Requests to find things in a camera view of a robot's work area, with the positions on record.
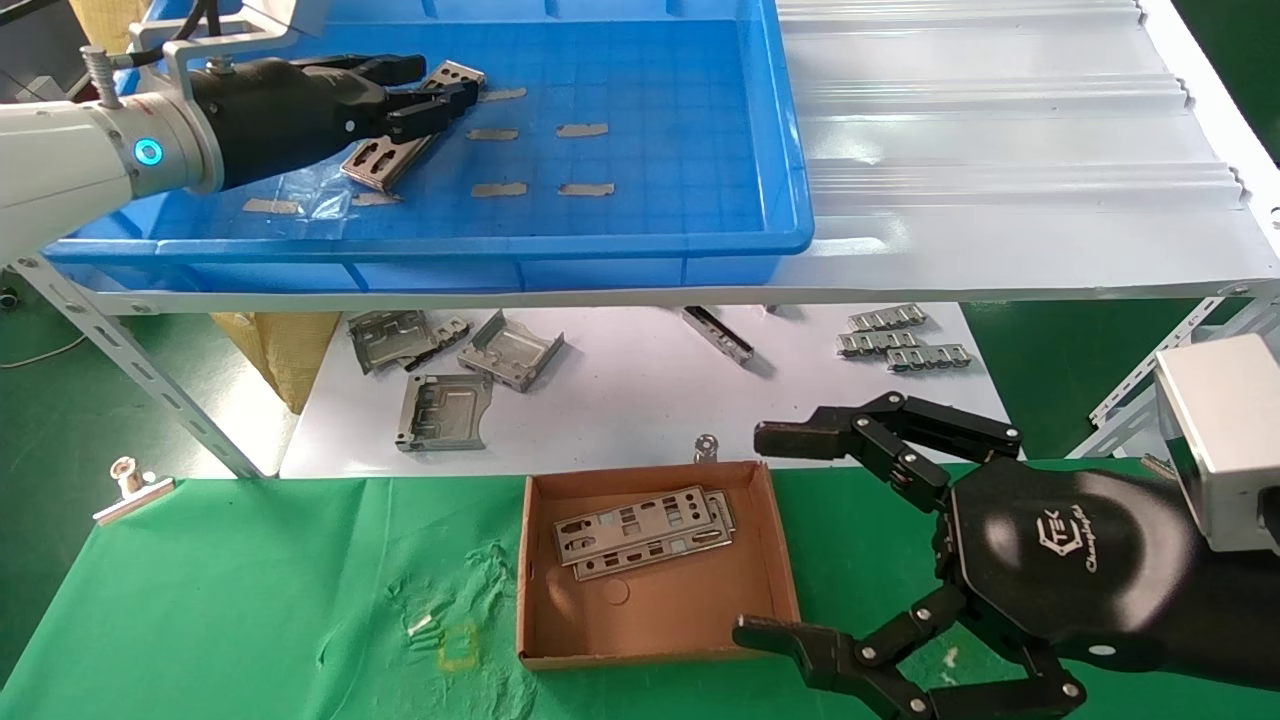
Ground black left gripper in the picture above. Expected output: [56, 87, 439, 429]
[188, 53, 481, 191]

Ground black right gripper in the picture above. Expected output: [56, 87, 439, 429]
[733, 391, 1280, 720]

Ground brown cardboard box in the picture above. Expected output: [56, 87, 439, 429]
[516, 461, 803, 671]

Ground blue plastic tray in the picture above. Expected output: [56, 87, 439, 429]
[40, 0, 816, 293]

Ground ribbed grey metal clip strip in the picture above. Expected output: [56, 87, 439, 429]
[886, 344, 974, 373]
[848, 304, 929, 333]
[836, 330, 923, 358]

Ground narrow grey metal strip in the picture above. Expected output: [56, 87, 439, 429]
[682, 306, 755, 365]

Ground white flat board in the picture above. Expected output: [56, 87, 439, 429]
[280, 303, 1011, 479]

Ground yellow woven sack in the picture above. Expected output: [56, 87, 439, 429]
[210, 312, 343, 415]
[68, 0, 151, 56]

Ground white perforated shelf brace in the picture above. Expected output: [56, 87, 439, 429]
[1065, 283, 1280, 461]

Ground yellow tape square mark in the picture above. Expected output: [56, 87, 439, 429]
[440, 625, 481, 671]

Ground white corrugated shelf board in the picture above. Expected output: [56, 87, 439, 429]
[60, 0, 1280, 316]

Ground silver binder clamp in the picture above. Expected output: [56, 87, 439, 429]
[93, 456, 176, 527]

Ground green cloth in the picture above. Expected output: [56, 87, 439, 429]
[0, 458, 1280, 720]

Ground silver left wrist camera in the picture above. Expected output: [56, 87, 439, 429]
[160, 0, 331, 101]

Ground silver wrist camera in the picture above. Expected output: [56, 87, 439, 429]
[160, 0, 331, 101]
[1153, 333, 1280, 554]

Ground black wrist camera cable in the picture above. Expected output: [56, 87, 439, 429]
[112, 0, 219, 71]

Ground large grey metal bracket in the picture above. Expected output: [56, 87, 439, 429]
[347, 310, 441, 376]

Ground folded grey metal tray bracket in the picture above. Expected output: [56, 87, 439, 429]
[458, 309, 566, 393]

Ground flat grey metal bracket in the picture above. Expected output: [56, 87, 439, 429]
[395, 373, 495, 453]

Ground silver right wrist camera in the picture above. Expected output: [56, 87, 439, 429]
[1153, 333, 1280, 554]

